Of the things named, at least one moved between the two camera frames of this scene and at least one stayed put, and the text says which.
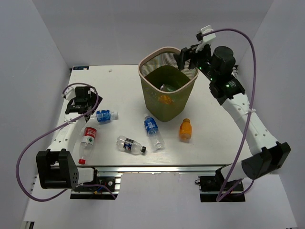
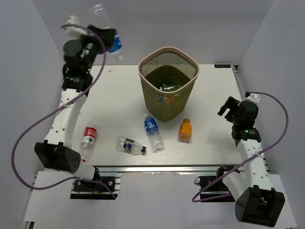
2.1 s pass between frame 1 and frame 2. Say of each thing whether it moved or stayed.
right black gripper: moved
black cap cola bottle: stayed
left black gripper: moved
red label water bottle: stayed
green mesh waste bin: stayed
